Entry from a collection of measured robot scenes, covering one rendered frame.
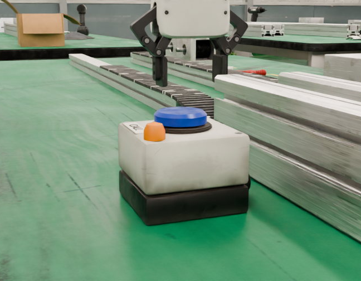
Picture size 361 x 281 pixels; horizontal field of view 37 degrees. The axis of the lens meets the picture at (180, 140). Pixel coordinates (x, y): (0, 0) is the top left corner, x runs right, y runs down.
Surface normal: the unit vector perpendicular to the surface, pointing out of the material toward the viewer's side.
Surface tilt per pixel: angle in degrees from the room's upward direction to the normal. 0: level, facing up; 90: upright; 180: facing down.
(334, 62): 90
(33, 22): 63
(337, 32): 90
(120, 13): 90
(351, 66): 90
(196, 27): 98
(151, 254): 0
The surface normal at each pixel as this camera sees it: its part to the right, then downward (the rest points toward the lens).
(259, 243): 0.00, -0.97
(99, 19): 0.36, 0.21
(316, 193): -0.94, 0.07
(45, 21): 0.29, -0.25
